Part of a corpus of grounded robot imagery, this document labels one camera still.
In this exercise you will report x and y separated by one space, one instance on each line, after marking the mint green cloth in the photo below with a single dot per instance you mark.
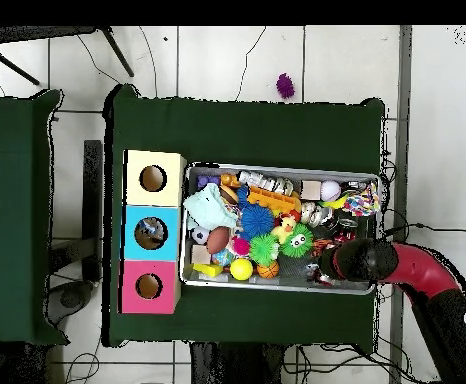
211 208

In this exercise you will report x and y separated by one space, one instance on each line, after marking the orange toy building block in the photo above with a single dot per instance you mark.
273 198

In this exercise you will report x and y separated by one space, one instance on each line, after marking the silver toy robot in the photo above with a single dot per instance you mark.
261 179

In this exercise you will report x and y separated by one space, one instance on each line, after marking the green spiky ball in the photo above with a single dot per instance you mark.
297 240

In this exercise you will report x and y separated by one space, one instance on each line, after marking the clear bottle with blue label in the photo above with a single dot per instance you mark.
150 228

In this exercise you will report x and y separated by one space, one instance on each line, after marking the purple spiky ball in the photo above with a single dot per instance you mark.
285 86

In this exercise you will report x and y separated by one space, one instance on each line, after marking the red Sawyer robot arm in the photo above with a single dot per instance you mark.
421 268

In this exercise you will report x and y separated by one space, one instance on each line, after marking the wooden box with three holes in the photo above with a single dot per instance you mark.
173 196

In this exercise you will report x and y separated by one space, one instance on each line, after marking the shallow metal mesh bin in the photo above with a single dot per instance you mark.
293 176

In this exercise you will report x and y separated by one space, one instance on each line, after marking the toy hamburger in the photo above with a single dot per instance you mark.
229 194

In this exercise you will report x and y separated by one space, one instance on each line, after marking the blue spiky ball with eyes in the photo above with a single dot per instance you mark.
243 196

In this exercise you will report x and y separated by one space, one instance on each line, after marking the small soccer ball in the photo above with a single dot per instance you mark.
200 234

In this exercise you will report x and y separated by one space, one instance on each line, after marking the yellow plush duck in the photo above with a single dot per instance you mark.
283 228

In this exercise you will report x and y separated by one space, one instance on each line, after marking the yellow foam ball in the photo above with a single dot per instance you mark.
241 268

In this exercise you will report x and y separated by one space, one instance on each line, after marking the black panel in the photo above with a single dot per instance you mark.
93 200

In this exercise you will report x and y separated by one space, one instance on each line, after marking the grey stand base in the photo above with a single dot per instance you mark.
71 300

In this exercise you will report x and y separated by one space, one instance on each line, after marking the dark green side table cloth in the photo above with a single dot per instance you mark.
13 280

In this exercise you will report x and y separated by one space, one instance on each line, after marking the black tripod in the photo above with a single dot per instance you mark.
37 32

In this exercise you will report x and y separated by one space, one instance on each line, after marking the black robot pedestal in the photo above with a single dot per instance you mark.
233 366

